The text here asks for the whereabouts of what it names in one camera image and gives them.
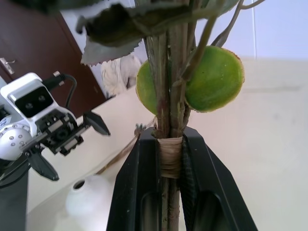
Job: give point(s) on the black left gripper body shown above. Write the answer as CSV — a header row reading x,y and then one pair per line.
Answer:
x,y
60,134

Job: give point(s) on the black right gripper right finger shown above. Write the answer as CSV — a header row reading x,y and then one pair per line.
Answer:
x,y
211,183

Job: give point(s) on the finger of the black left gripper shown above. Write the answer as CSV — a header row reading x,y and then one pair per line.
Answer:
x,y
43,167
97,124

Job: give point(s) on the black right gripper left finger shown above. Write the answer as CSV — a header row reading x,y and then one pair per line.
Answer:
x,y
134,183

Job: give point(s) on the green stemmed flower bouquet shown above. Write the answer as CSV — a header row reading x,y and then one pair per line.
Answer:
x,y
173,115

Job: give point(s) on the white ceramic vase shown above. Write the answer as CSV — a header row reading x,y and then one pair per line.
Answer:
x,y
91,199

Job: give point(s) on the crumpled white cloth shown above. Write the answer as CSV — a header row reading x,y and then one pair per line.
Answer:
x,y
115,77

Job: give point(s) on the dark brown door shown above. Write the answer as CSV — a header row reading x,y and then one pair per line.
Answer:
x,y
36,36

